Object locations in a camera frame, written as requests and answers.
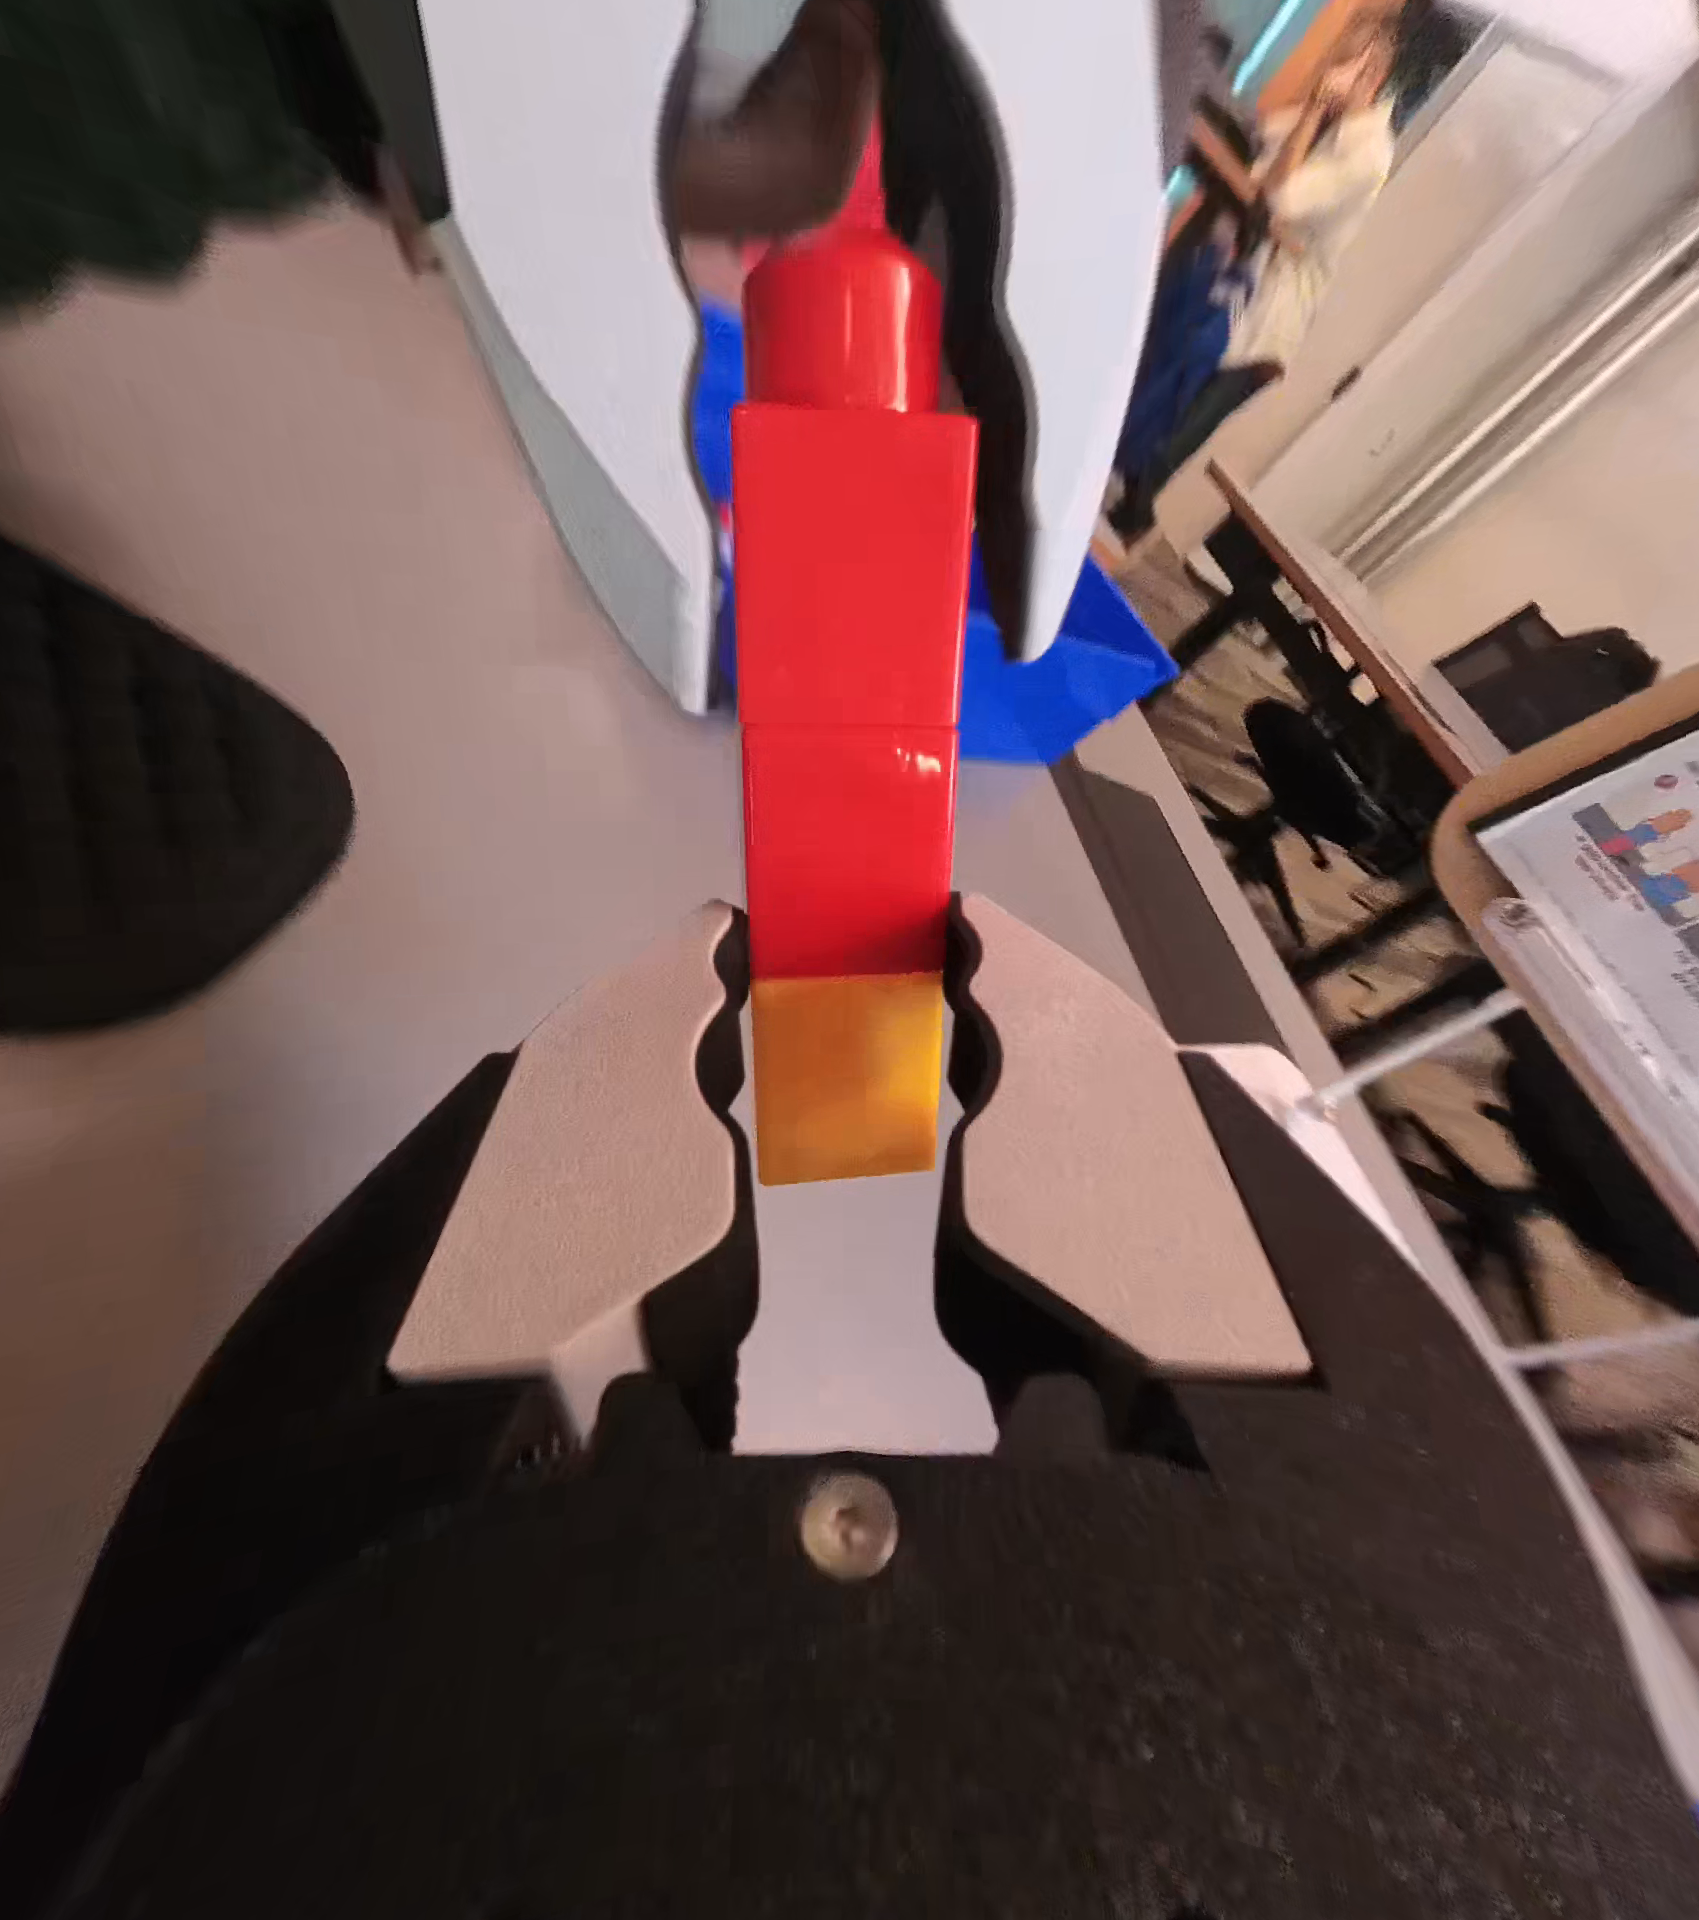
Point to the white document stand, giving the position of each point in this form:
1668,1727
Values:
1614,728

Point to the blue jacket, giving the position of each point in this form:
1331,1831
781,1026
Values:
1181,344

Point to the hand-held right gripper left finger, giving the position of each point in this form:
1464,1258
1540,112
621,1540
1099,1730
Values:
581,1200

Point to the wooden background desk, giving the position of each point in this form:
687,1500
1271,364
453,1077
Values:
1360,615

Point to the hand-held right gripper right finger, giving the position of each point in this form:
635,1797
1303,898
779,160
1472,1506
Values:
1121,1200

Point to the printed instruction poster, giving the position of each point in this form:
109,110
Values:
1690,871

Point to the black office chair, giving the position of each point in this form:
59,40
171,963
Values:
1315,780

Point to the red and yellow block tower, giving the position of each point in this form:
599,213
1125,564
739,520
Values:
851,601

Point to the white wall pipes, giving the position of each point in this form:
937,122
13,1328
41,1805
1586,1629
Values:
1584,344

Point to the person's left hand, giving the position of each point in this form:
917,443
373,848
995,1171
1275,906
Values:
775,151

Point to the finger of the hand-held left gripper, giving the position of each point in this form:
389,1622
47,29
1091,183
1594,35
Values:
1075,224
551,224

